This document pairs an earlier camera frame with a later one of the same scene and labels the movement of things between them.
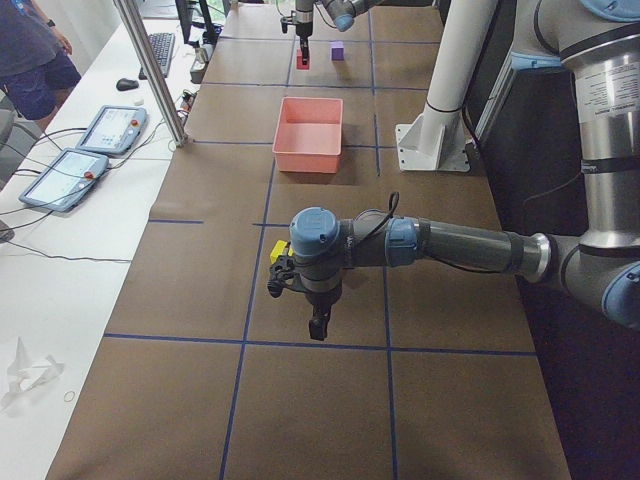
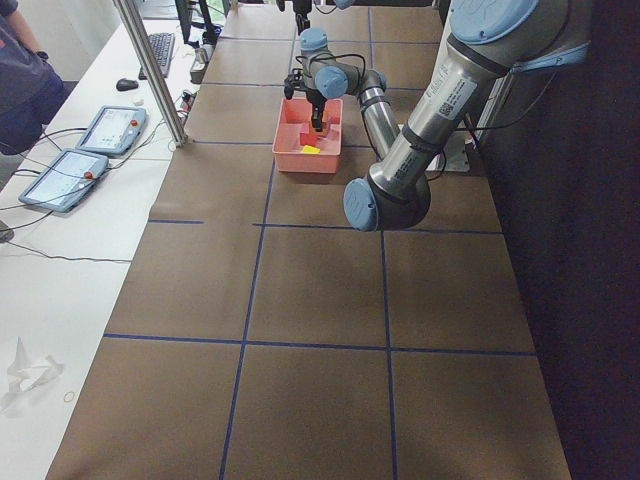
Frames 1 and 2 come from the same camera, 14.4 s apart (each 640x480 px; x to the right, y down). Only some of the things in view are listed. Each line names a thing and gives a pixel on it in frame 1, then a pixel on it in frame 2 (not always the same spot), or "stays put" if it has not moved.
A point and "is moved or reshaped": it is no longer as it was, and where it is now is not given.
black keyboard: [161, 46] stays put
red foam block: [299, 60] is moved or reshaped
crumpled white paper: [27, 375] stays put
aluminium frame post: [135, 30] stays put
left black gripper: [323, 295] -> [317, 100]
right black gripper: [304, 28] stays put
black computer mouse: [126, 84] stays put
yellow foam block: [277, 249] -> [311, 150]
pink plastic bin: [309, 133] stays put
